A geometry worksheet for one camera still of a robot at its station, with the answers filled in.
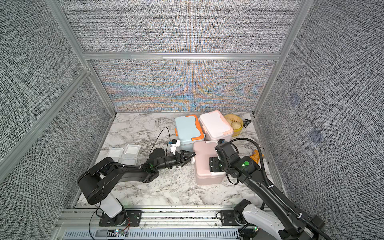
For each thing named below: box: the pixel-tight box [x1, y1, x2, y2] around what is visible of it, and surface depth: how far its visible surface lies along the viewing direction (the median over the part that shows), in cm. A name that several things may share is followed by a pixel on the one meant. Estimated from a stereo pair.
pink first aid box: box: [193, 140, 226, 185], surface depth 78 cm
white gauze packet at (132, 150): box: [123, 144, 141, 157], surface depth 100 cm
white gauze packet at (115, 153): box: [107, 147, 124, 161], surface depth 100 cm
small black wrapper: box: [243, 118, 252, 128], surface depth 114 cm
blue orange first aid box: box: [175, 114, 206, 145], surface depth 92 cm
